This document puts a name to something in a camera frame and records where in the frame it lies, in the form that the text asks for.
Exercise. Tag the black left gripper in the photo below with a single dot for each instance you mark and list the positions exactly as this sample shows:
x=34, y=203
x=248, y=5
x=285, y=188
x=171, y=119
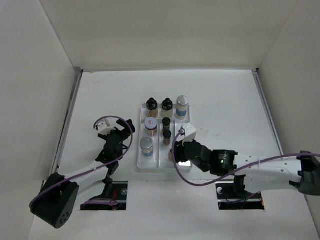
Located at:
x=125, y=134

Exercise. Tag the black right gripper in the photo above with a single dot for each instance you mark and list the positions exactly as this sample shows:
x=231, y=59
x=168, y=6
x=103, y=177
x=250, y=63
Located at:
x=179, y=148

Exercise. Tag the pink-cap spice bottle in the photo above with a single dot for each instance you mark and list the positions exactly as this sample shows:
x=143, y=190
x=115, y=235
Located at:
x=170, y=156

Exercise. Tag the black flip-lid small jar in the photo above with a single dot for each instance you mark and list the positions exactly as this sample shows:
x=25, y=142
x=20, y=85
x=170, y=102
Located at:
x=167, y=134

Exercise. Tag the white-cap orange-label spice jar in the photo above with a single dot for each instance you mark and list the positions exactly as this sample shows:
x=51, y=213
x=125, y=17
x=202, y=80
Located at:
x=151, y=126

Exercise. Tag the black-cap brown spice jar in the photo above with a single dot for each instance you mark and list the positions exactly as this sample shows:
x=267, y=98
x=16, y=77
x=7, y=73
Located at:
x=166, y=123

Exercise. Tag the silver-cap blue-label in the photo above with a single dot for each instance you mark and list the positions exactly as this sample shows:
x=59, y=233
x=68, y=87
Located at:
x=147, y=147

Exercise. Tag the black-cap brown spice bottle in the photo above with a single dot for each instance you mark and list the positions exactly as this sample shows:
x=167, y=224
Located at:
x=152, y=108

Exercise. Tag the black-cap white powder bottle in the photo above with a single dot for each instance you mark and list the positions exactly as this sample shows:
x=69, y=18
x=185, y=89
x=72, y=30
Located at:
x=167, y=108

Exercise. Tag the silver-cap blue-label bottle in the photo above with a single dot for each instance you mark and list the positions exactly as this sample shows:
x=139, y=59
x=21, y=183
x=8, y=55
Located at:
x=182, y=104

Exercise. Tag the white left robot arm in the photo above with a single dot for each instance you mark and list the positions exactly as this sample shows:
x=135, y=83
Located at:
x=56, y=200

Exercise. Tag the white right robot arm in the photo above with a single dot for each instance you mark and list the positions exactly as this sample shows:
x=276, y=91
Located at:
x=252, y=174

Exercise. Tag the white divided organizer tray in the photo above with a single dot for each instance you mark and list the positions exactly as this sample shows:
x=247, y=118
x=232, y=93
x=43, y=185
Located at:
x=159, y=161

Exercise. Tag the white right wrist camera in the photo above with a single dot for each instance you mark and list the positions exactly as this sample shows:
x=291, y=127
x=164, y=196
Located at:
x=188, y=133

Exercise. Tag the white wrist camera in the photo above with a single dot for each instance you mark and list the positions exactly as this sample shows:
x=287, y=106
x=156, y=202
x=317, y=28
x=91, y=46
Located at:
x=104, y=128
x=188, y=133

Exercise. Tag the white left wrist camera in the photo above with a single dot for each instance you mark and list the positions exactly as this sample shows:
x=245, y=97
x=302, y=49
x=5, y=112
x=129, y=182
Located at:
x=104, y=128

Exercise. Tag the left aluminium table rail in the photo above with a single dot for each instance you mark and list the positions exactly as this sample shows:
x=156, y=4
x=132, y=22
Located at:
x=57, y=157

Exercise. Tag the aluminium table rail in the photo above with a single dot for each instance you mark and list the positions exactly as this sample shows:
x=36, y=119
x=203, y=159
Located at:
x=57, y=157
x=267, y=111

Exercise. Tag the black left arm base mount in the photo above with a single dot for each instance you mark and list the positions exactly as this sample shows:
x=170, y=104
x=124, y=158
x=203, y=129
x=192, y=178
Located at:
x=108, y=191

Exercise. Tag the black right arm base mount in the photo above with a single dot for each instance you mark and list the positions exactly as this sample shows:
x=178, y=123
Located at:
x=239, y=187

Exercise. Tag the right aluminium table rail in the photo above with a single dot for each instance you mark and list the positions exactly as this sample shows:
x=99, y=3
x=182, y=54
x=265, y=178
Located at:
x=267, y=111

